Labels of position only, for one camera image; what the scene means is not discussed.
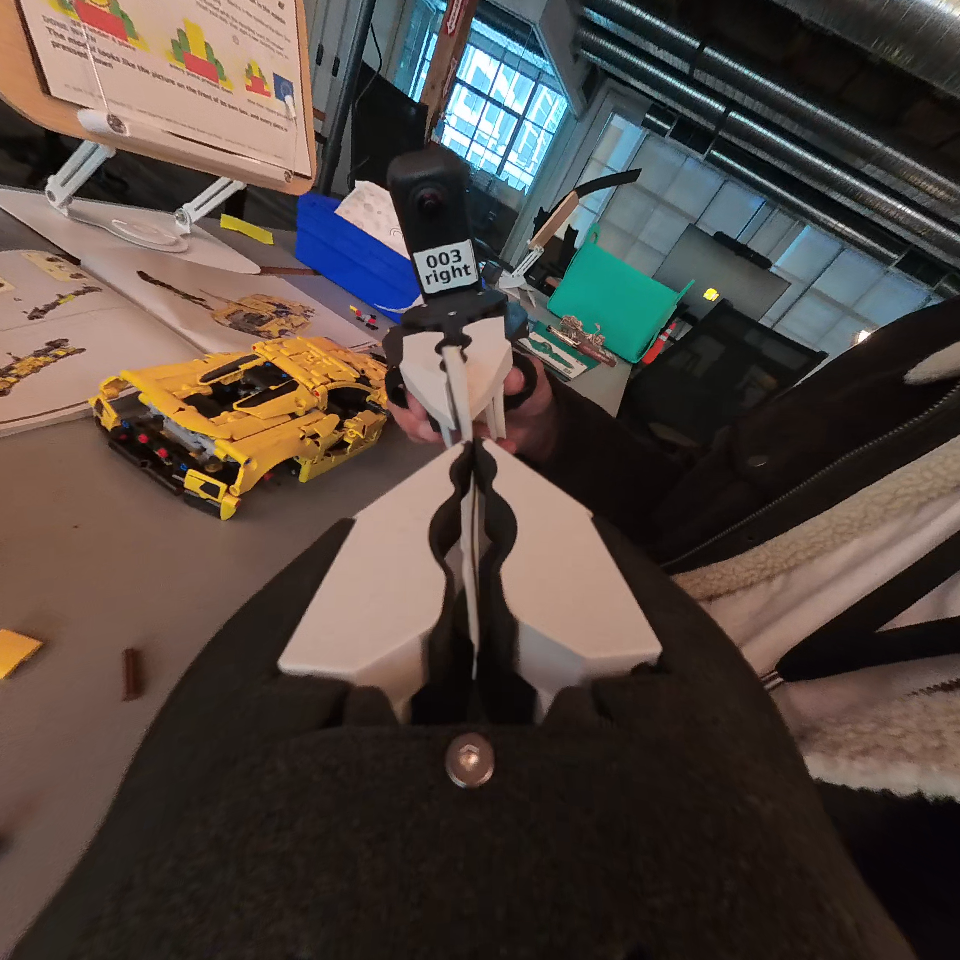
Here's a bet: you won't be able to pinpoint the white patterned paper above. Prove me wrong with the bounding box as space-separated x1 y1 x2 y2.
333 180 414 261

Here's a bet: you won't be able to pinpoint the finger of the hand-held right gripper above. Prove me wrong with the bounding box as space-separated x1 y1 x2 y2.
457 322 516 444
402 332 459 451

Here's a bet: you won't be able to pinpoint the wooden document stand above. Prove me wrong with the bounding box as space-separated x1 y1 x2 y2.
0 0 318 276

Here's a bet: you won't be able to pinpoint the green plastic bin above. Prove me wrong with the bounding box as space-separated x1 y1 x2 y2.
547 223 696 366

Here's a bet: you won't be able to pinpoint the paned window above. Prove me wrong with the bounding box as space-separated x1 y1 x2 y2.
435 41 571 198

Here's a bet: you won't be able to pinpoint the metal ventilation ducts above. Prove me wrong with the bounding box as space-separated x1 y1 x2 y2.
577 0 960 252

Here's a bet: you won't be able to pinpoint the printed instruction sheet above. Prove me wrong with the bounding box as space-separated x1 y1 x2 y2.
18 0 313 178

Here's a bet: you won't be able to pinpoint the black chair back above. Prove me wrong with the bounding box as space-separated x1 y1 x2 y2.
351 63 431 193

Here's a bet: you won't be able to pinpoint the person's black fleece-lined jacket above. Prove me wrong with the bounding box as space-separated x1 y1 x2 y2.
660 296 960 960

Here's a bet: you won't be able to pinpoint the yellow flat tile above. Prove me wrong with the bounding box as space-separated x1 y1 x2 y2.
0 628 45 682

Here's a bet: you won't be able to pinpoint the person's right forearm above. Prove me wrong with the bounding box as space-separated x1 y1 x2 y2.
525 375 759 567

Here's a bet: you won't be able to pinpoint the yellow paper strip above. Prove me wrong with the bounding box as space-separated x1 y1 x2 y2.
219 213 276 247

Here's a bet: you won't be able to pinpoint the person's right hand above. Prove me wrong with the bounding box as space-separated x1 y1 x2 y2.
387 373 561 459

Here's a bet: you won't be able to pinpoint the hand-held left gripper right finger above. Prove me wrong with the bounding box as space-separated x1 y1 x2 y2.
480 439 664 715

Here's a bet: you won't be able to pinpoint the brown toy model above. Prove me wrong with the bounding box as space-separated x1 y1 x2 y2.
551 315 621 369

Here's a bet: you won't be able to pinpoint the blue plastic bin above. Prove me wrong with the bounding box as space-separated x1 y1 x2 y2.
294 192 426 325

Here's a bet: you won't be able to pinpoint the open instruction booklet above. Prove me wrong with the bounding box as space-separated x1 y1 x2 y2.
0 249 380 438

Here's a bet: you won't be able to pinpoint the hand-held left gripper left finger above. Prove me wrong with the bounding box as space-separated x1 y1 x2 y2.
279 441 481 723

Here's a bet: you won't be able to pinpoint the wooden post red label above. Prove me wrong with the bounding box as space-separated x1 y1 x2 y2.
418 0 481 145

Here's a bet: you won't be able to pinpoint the yellow brick toy car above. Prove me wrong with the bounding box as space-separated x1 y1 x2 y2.
90 336 392 523

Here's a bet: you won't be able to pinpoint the thin white sheet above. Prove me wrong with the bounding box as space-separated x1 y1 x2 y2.
441 341 482 680

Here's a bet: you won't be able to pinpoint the grey desk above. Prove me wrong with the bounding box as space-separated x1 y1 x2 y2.
0 187 631 960

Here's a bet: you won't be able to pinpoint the black metal pole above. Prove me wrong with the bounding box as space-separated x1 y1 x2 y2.
318 0 378 198

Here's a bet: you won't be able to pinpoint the black topped wooden stand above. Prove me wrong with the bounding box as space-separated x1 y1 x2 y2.
498 168 644 291

